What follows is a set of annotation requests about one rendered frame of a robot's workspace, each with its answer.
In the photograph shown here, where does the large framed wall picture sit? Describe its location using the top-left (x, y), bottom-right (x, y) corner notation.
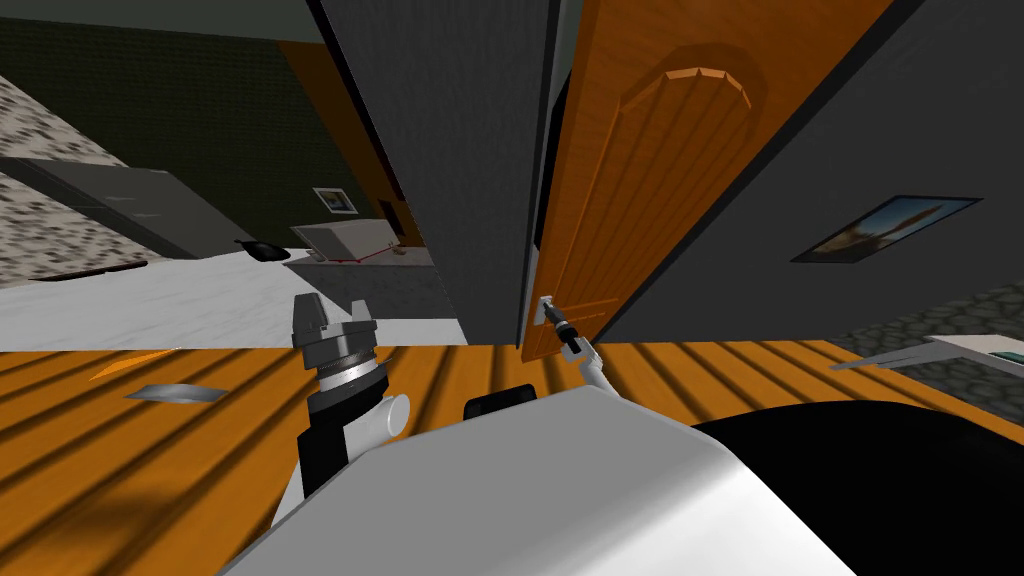
top-left (790, 195), bottom-right (985, 265)

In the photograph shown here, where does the white table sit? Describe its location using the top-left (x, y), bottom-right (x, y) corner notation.
top-left (828, 333), bottom-right (1024, 380)

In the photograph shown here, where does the white box appliance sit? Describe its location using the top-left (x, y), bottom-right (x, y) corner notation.
top-left (290, 218), bottom-right (400, 264)

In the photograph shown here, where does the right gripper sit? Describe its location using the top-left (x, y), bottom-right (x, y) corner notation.
top-left (544, 303), bottom-right (585, 357)

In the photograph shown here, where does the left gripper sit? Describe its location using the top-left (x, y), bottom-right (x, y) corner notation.
top-left (291, 291), bottom-right (380, 374)

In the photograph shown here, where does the grey cabinet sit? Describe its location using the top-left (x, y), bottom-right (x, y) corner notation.
top-left (0, 156), bottom-right (258, 262)

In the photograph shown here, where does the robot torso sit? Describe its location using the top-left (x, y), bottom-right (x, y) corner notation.
top-left (215, 383), bottom-right (858, 576)

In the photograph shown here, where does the small framed wall picture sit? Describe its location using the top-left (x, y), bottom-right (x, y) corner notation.
top-left (312, 187), bottom-right (360, 217)

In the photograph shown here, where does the orange wooden door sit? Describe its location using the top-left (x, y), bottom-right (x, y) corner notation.
top-left (519, 0), bottom-right (895, 363)

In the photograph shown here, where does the black pan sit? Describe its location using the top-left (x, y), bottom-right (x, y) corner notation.
top-left (233, 237), bottom-right (292, 264)

